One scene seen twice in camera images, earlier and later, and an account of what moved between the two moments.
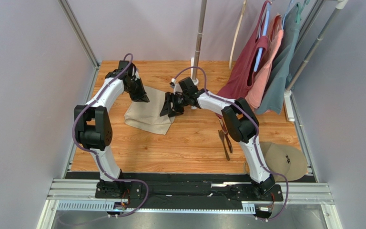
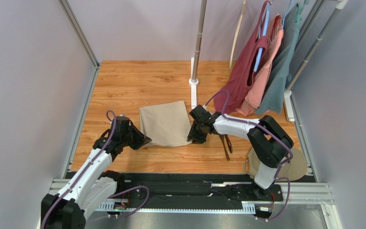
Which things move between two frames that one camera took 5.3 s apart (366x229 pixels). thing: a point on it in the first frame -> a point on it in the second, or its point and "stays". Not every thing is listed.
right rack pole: [340, 5] stays
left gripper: [142, 96] -> [141, 140]
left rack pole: [199, 36] stays
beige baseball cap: [284, 160] stays
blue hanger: [261, 50] stays
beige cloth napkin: [146, 116] -> [166, 124]
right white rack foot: [287, 94] stays
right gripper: [175, 102] -> [195, 130]
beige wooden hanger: [237, 33] stays
